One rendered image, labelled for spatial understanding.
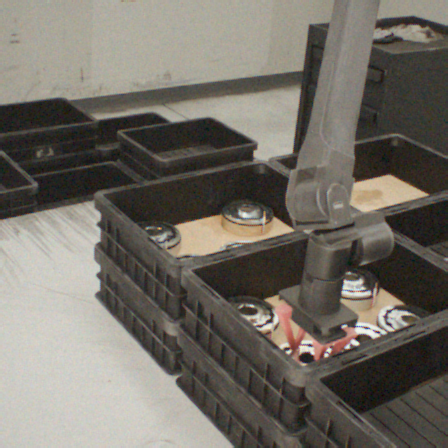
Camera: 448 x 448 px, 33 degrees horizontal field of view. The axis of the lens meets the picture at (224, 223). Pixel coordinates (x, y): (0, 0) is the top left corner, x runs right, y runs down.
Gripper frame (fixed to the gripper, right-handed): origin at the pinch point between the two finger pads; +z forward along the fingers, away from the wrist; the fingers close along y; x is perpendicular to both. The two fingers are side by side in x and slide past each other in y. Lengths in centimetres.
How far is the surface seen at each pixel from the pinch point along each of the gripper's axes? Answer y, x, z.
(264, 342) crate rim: -0.3, 9.2, -5.8
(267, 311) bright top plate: 13.1, -2.7, 1.1
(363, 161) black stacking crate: 50, -59, -1
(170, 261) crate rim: 23.9, 9.3, -5.4
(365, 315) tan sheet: 7.9, -20.1, 4.1
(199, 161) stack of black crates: 127, -68, 32
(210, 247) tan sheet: 39.3, -9.7, 4.7
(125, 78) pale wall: 327, -149, 73
